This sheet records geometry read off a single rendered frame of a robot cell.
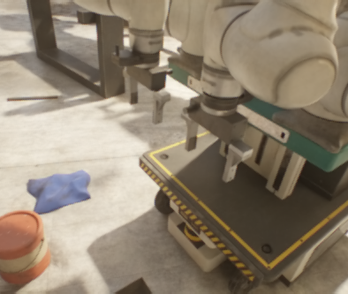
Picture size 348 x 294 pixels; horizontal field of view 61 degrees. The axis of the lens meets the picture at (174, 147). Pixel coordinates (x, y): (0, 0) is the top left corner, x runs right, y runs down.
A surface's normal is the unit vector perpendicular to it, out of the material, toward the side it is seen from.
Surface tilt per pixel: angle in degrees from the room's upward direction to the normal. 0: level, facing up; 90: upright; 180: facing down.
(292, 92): 97
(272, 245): 0
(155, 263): 0
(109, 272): 0
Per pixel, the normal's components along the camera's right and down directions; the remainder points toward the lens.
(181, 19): -0.53, 0.43
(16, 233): 0.07, -0.81
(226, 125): -0.80, 0.30
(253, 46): -0.80, -0.27
